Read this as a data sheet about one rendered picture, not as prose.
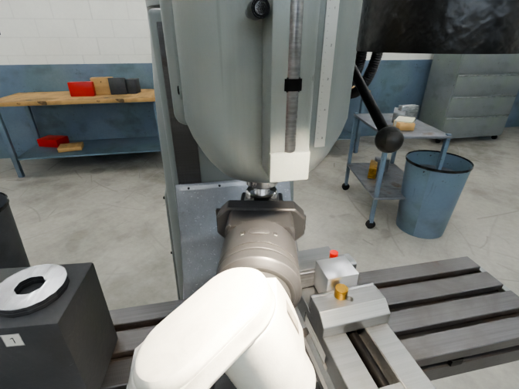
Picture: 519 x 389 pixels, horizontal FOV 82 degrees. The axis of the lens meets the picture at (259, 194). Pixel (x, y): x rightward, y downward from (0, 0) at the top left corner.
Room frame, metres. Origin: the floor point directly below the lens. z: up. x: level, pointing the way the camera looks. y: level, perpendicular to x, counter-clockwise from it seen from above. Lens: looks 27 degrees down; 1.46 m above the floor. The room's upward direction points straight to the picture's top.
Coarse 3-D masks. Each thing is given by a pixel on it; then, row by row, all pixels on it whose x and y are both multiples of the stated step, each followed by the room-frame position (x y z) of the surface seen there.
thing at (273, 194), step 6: (246, 192) 0.39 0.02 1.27; (252, 192) 0.38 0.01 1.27; (258, 192) 0.38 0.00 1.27; (264, 192) 0.38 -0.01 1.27; (270, 192) 0.38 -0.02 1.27; (276, 192) 0.39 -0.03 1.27; (252, 198) 0.37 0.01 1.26; (258, 198) 0.37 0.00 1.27; (264, 198) 0.37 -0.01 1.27; (270, 198) 0.37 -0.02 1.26
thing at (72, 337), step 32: (0, 288) 0.30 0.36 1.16; (32, 288) 0.32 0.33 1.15; (64, 288) 0.31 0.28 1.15; (96, 288) 0.36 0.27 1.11; (0, 320) 0.26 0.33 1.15; (32, 320) 0.26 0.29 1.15; (64, 320) 0.27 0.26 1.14; (96, 320) 0.33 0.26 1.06; (0, 352) 0.25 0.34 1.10; (32, 352) 0.25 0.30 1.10; (64, 352) 0.26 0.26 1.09; (96, 352) 0.30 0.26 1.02; (0, 384) 0.25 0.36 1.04; (32, 384) 0.25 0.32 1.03; (64, 384) 0.25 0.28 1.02; (96, 384) 0.28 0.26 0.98
